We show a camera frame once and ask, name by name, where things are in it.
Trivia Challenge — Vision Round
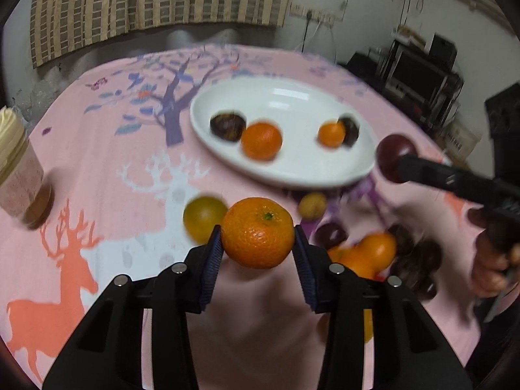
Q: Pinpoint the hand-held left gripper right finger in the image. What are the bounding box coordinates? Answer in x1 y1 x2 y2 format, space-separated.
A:
293 224 474 390

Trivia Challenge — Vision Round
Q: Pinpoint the black box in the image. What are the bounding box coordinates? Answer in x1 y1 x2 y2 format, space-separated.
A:
485 85 520 179

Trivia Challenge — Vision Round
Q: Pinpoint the pink printed tablecloth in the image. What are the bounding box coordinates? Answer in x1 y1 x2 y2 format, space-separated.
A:
0 43 494 390

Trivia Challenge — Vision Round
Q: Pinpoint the tan longan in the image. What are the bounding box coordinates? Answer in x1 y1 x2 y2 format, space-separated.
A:
298 192 328 219

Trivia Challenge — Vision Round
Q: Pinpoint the small orange mandarin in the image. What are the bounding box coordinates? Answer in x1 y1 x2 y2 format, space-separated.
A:
318 122 347 149

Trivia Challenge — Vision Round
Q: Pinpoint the black monitor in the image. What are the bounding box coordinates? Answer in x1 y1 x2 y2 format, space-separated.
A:
390 43 464 108

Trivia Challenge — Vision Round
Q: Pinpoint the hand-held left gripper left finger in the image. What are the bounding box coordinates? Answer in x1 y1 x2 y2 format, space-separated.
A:
43 224 223 390

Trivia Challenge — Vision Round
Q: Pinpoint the wall socket strip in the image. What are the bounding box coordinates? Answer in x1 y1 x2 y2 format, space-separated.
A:
290 4 338 24

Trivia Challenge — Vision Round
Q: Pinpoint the large dark red plum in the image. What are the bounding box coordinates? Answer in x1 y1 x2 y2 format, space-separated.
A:
376 133 417 183

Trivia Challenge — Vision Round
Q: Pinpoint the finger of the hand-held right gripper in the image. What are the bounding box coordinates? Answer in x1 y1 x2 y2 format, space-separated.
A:
396 153 494 202

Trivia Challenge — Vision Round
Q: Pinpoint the white oval plate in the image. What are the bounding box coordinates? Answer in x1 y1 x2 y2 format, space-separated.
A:
189 79 376 189

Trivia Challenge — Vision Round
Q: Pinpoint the dark tv stand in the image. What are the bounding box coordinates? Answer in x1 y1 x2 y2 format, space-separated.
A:
345 59 488 159

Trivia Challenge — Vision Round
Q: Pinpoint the orange mandarin with green stem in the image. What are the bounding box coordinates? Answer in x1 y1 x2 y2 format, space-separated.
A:
220 197 295 269

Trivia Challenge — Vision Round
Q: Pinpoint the person's right hand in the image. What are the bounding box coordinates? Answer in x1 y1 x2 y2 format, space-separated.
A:
467 207 520 299

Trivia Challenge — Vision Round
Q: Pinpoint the jar with cream lid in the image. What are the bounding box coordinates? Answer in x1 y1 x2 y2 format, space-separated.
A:
0 106 55 230

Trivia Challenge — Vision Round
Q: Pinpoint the dark water chestnut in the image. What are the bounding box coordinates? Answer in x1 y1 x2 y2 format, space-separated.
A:
210 110 247 143
338 116 361 148

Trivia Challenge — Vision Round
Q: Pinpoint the green-yellow citrus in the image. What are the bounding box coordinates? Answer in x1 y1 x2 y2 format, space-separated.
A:
183 196 229 243

